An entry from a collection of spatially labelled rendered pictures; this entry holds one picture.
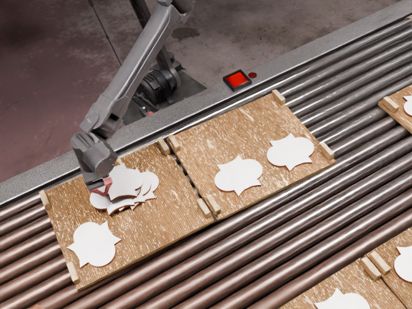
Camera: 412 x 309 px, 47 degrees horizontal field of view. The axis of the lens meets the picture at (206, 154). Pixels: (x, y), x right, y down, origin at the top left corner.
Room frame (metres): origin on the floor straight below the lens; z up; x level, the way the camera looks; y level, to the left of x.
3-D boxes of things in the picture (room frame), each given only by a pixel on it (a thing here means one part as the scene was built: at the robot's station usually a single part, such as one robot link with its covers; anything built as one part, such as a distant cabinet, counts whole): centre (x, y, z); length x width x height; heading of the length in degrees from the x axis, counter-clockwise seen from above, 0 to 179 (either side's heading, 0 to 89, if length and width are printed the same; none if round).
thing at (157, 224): (0.78, 0.26, 0.93); 0.41 x 0.35 x 0.02; 113
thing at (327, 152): (0.89, -0.37, 0.95); 0.06 x 0.02 x 0.03; 22
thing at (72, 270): (0.57, 0.38, 0.95); 0.06 x 0.02 x 0.03; 23
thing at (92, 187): (0.79, 0.30, 1.05); 0.07 x 0.07 x 0.09; 18
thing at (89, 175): (0.81, 0.31, 1.12); 0.10 x 0.07 x 0.07; 18
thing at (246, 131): (0.94, -0.13, 0.93); 0.41 x 0.35 x 0.02; 112
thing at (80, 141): (0.80, 0.30, 1.19); 0.07 x 0.06 x 0.07; 37
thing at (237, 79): (1.26, -0.14, 0.92); 0.06 x 0.06 x 0.01; 25
